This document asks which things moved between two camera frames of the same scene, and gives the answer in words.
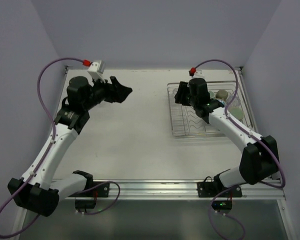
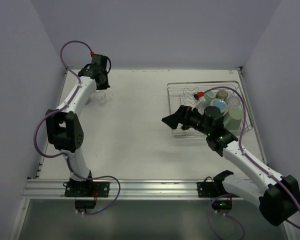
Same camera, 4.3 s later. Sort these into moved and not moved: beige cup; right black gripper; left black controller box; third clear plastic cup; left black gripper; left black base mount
Moved: right black gripper; left black gripper
Not moved: beige cup; left black controller box; left black base mount; third clear plastic cup
